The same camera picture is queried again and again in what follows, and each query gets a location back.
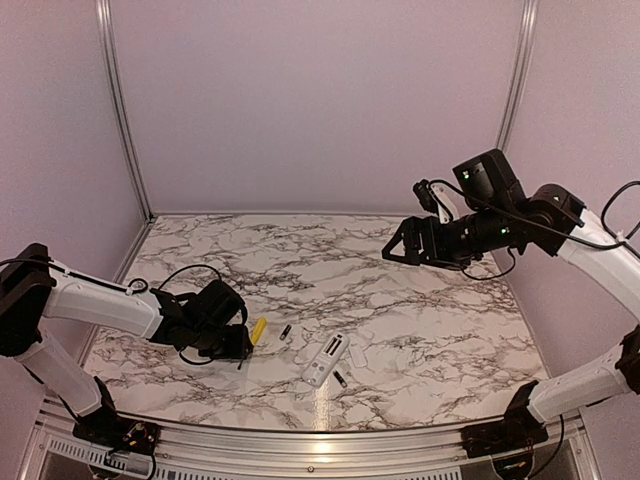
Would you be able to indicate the right aluminium frame post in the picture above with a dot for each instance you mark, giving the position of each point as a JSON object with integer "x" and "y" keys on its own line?
{"x": 520, "y": 70}

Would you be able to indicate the aluminium frame post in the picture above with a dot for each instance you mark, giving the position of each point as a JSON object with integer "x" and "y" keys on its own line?
{"x": 109, "y": 50}
{"x": 520, "y": 70}

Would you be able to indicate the front aluminium rail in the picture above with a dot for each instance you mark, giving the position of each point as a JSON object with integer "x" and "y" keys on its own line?
{"x": 186, "y": 451}

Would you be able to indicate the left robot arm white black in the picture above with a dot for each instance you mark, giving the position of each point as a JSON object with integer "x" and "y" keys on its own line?
{"x": 34, "y": 286}

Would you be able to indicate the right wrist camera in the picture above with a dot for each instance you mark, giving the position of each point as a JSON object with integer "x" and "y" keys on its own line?
{"x": 433, "y": 199}

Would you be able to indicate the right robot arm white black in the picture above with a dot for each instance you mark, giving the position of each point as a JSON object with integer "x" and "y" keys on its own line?
{"x": 560, "y": 224}

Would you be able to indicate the white battery compartment cover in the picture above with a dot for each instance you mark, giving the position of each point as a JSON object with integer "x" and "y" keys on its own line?
{"x": 357, "y": 356}

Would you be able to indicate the yellow handled screwdriver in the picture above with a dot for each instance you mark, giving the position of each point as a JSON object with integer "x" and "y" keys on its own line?
{"x": 256, "y": 335}

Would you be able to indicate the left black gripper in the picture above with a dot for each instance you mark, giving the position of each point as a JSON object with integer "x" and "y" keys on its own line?
{"x": 238, "y": 349}

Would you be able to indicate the black AAA battery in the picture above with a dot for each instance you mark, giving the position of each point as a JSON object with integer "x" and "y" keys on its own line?
{"x": 285, "y": 332}
{"x": 340, "y": 379}

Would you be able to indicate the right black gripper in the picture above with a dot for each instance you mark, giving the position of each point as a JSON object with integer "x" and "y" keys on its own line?
{"x": 413, "y": 227}

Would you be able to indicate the white remote control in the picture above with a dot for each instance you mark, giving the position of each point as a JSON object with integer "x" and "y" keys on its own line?
{"x": 324, "y": 361}

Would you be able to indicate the left aluminium frame post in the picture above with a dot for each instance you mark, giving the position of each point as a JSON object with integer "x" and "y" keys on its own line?
{"x": 109, "y": 50}

